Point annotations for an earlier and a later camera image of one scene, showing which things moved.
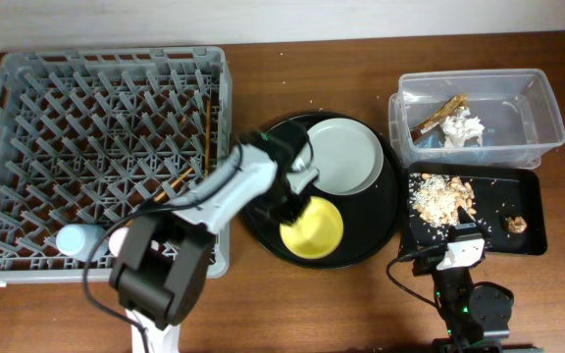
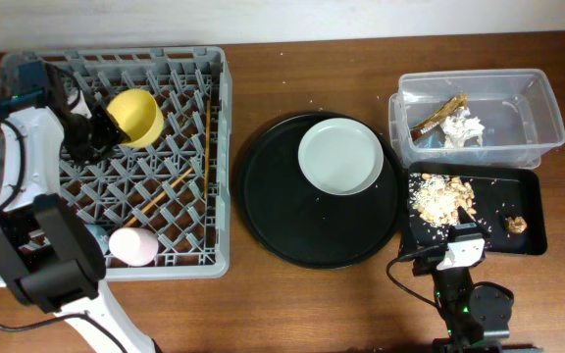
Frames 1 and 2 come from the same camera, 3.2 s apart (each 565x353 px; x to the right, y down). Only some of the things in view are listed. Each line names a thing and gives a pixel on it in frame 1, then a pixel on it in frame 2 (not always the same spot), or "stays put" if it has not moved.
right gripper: x=427 y=264 stays put
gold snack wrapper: x=437 y=118 stays put
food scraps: x=437 y=198 stays put
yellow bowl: x=317 y=232 to x=138 y=115
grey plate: x=346 y=154 stays put
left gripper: x=286 y=219 to x=112 y=132
